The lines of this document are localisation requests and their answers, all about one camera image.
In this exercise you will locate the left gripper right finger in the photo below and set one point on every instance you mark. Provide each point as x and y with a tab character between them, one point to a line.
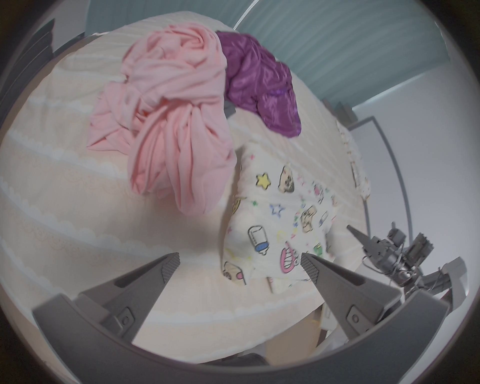
348	296

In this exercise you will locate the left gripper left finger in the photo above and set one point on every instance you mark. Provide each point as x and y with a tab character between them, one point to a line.
131	296

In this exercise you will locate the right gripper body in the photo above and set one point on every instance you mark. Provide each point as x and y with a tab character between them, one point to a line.
382	255

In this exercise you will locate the white printed pyjama top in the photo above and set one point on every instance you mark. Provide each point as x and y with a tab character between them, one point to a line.
277	221

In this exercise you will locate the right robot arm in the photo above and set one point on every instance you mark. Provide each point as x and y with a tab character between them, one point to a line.
431	279

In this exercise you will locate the white printed pillow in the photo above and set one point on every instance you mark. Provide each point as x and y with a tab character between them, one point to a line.
356	165

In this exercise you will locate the bed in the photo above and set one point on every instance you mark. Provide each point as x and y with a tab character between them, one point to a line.
93	187

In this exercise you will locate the grey bedside table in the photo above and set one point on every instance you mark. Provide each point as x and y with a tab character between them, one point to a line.
339	110

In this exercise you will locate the pink garment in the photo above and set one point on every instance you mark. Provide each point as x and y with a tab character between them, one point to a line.
172	112

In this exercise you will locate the blue-green curtain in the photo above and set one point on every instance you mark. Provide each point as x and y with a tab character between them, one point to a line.
356	48
157	9

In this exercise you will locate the dark grey garment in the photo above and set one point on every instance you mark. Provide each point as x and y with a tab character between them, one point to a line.
228	108

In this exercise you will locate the purple satin garment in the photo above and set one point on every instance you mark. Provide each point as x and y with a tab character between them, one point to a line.
258	78

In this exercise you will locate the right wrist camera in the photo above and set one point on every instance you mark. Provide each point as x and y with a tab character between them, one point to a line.
396	234

